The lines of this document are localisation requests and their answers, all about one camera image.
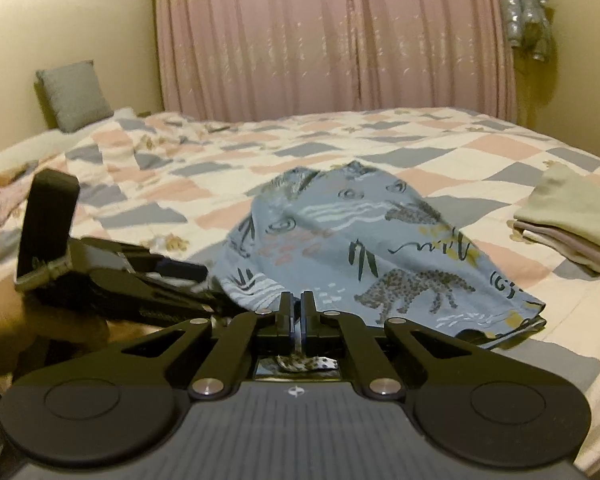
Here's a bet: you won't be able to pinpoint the pink curtain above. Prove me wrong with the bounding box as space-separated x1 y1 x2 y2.
156 0 516 122

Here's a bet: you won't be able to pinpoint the white pillow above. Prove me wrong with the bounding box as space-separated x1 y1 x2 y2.
0 107 137 171

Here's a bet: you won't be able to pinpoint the person left hand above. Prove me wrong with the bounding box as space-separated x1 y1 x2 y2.
0 278 109 375

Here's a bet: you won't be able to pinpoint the black phone on gripper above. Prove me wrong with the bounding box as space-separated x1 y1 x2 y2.
15 169 80 292

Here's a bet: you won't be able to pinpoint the grey square cushion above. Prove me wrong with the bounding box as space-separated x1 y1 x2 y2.
35 60 114 133

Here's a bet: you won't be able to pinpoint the silver puffer jacket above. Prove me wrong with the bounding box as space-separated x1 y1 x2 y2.
501 0 553 63

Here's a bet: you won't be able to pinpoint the folded beige grey clothes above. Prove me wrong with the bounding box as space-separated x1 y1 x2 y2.
514 162 600 273

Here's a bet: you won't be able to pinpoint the checkered pink blue quilt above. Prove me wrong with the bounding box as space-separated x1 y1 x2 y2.
0 108 600 479

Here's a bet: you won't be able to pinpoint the pink patterned folded garment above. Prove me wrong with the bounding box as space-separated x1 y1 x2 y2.
0 174 33 226

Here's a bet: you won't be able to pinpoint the blue leopard print garment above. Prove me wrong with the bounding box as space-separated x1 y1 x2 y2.
211 162 545 349

